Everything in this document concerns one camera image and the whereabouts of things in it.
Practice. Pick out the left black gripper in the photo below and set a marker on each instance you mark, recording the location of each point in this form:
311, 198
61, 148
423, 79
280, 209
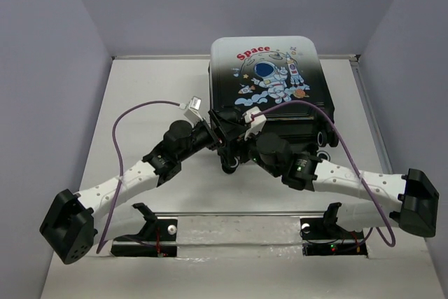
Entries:
218, 137

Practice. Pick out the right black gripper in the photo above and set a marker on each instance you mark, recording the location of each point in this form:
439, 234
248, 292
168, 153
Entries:
244, 155

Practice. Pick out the black suitcase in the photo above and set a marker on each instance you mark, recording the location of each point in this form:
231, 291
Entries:
280, 75

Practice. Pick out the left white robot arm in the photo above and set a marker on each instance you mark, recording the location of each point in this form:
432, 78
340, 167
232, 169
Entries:
75, 222

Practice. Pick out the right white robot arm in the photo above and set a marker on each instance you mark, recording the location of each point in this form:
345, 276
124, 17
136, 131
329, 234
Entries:
407, 201

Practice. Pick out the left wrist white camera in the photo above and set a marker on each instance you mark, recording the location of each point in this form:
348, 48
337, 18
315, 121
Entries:
192, 110

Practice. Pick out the wrist white camera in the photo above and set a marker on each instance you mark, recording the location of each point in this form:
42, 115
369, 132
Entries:
255, 121
192, 110

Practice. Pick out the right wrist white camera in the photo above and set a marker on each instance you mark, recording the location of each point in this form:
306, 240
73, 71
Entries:
255, 121

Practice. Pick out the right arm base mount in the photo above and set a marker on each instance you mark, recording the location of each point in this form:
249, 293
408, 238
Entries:
322, 236

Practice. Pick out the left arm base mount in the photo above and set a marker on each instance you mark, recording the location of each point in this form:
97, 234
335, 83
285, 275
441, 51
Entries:
156, 238

